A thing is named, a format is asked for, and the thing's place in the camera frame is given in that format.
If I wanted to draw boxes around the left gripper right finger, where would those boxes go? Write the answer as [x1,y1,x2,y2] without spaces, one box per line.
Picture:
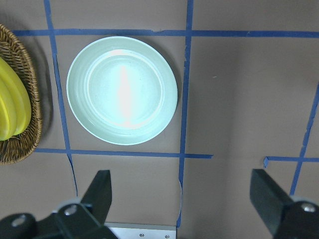
[249,169,319,239]

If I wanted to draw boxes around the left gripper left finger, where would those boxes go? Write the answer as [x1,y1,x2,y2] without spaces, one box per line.
[56,170,112,239]

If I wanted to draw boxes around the woven wicker basket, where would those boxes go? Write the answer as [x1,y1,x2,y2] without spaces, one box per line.
[0,24,43,165]

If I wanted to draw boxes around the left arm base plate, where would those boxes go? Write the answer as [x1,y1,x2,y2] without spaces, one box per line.
[105,223,177,239]

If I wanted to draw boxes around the yellow banana bunch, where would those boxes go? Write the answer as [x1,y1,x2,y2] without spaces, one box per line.
[0,59,31,141]

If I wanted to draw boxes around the light green plate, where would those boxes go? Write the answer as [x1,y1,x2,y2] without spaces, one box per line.
[66,36,178,145]

